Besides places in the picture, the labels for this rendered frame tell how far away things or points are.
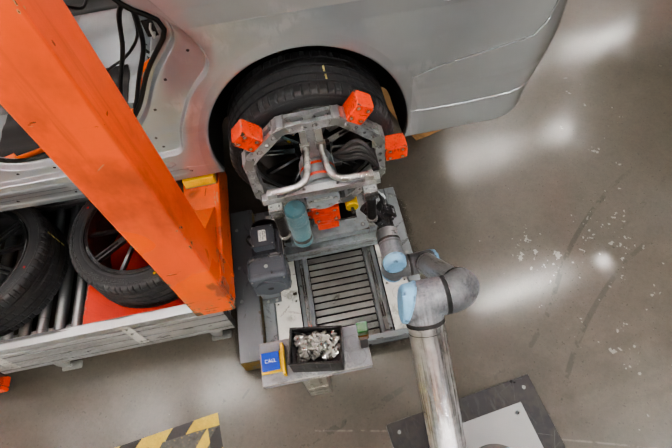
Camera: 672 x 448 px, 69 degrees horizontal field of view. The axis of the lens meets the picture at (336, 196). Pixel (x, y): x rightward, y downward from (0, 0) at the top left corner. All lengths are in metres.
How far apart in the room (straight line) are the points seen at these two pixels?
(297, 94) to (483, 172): 1.55
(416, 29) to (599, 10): 2.63
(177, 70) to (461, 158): 1.83
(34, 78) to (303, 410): 1.82
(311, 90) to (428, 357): 0.95
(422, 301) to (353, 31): 0.88
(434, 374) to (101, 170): 1.06
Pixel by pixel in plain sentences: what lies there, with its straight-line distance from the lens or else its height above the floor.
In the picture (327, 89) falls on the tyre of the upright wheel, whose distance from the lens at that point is 1.76.
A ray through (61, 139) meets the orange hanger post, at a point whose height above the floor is 1.61.
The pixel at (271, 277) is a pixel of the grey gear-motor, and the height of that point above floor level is 0.40.
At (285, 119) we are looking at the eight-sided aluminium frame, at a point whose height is 1.11.
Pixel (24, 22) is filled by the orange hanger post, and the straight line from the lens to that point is 1.04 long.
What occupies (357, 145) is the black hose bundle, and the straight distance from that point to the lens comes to 1.72.
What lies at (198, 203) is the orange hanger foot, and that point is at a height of 0.68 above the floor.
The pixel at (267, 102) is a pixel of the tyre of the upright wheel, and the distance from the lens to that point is 1.76.
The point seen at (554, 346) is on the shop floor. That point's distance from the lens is 2.61.
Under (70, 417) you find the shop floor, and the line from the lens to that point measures 2.82.
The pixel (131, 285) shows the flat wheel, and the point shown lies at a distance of 2.30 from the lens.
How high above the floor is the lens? 2.38
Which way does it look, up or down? 56 degrees down
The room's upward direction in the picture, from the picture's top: 9 degrees counter-clockwise
